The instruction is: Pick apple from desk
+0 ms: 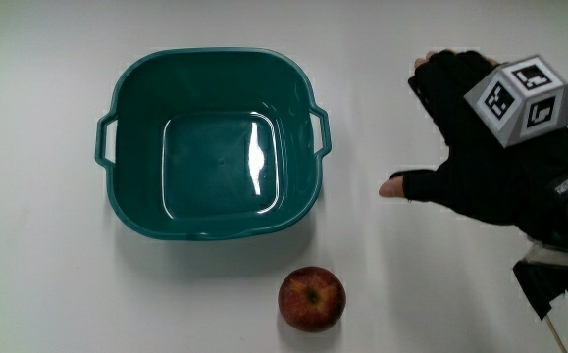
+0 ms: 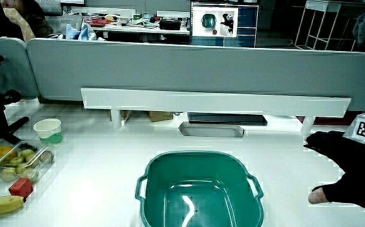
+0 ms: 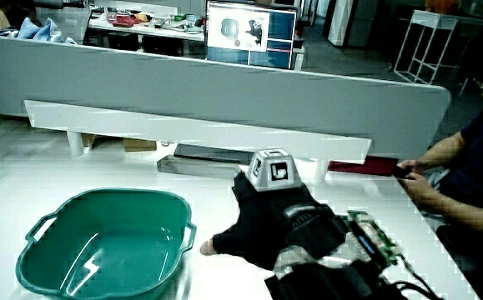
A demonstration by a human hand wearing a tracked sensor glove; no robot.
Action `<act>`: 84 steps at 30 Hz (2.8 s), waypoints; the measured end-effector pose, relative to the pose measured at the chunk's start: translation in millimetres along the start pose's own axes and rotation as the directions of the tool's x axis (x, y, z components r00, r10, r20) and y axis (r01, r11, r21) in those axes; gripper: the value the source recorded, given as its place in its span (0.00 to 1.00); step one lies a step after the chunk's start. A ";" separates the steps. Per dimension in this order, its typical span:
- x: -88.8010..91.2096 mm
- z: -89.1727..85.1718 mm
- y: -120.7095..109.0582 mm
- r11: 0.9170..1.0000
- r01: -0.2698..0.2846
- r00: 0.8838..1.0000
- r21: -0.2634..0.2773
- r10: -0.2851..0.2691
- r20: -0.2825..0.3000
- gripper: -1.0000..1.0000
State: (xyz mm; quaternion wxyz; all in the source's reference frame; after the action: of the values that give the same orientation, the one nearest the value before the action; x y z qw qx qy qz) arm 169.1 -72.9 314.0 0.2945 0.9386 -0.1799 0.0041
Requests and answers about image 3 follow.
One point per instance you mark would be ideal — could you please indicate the person's right hand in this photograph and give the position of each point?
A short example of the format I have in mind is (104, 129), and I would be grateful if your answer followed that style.
(266, 225)

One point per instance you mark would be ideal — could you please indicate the person's right forearm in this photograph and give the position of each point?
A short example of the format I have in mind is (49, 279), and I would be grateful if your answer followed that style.
(328, 283)

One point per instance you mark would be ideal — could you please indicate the white desk shelf riser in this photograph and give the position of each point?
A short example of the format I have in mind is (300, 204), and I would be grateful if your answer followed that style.
(182, 127)

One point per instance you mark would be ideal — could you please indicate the grey desk partition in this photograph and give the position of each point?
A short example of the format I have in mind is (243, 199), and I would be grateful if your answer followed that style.
(224, 91)

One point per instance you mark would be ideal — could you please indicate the white desk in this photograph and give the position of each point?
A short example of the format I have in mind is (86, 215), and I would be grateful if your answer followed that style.
(36, 187)

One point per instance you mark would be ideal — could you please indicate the dark flat tablet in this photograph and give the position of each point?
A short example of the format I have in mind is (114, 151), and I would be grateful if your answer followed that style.
(212, 153)

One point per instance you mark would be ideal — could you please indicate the grey flat tray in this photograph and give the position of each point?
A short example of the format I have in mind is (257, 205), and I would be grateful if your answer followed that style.
(195, 167)

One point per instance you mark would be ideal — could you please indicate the green circuit board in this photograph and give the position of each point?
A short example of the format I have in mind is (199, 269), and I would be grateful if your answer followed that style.
(375, 239)

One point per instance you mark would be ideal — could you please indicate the red flat case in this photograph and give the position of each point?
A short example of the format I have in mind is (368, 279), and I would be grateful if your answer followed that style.
(366, 166)

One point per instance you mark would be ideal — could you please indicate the black phone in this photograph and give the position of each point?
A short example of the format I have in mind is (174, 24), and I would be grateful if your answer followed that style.
(400, 171)

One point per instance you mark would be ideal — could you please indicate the brown cardboard box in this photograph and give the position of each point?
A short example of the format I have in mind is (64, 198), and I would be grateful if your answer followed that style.
(139, 144)

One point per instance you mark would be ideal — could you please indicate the green plastic basin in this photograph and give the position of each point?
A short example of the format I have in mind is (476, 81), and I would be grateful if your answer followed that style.
(112, 250)

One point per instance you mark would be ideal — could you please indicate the computer monitor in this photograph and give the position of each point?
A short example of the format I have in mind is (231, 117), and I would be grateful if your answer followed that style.
(251, 35)

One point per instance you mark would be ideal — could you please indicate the white background table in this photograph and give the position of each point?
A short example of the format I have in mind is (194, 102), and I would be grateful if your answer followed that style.
(149, 30)

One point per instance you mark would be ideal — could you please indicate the white metal rack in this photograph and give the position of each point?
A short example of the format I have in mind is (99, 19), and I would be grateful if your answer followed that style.
(426, 46)

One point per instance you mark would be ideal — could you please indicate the red cloth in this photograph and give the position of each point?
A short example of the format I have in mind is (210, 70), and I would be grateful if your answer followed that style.
(126, 21)

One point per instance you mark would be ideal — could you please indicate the blue cloth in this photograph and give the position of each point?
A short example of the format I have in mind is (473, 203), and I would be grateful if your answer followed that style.
(43, 31)

